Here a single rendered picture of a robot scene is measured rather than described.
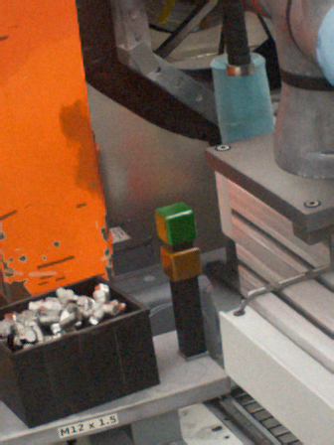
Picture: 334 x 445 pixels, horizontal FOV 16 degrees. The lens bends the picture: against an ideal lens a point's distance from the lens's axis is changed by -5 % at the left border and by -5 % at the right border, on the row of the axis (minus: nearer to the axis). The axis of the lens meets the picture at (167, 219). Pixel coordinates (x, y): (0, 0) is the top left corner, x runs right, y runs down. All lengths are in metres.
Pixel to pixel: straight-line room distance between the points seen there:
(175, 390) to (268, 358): 0.53
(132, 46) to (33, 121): 0.39
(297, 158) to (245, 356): 0.20
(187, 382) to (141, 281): 0.44
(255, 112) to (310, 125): 0.76
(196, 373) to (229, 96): 0.51
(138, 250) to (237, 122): 0.30
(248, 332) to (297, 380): 0.11
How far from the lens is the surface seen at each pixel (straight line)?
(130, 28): 1.94
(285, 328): 1.07
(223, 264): 2.41
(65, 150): 1.63
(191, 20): 2.09
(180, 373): 1.60
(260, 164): 1.21
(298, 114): 1.16
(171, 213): 1.54
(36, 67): 1.58
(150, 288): 1.95
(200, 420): 2.19
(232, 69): 1.78
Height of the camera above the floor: 1.23
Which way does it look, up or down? 22 degrees down
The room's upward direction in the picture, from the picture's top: 8 degrees counter-clockwise
